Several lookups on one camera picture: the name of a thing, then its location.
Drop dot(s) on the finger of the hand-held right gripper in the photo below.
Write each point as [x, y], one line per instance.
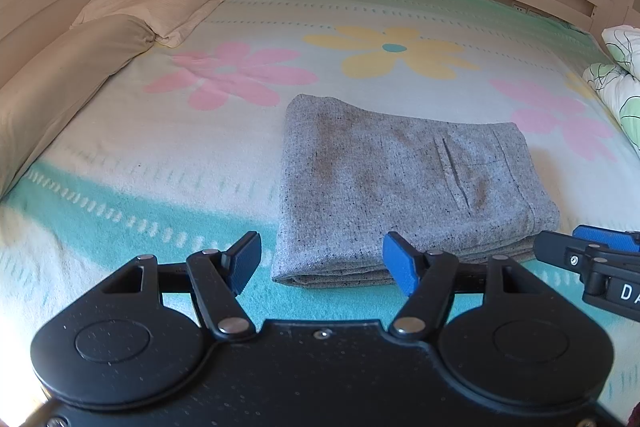
[557, 249]
[610, 238]

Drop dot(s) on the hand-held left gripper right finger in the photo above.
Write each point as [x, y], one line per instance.
[401, 263]

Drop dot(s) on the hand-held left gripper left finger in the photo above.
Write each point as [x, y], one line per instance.
[244, 262]

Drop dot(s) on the grey speckled pants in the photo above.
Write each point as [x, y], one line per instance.
[390, 187]

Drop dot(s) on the floral pastel blanket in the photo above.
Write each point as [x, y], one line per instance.
[200, 147]

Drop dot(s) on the folded leaf print quilt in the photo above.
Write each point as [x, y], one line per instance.
[622, 92]

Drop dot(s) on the beige pillow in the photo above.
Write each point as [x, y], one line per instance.
[60, 82]

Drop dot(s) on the white wall outlet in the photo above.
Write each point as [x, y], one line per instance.
[529, 10]

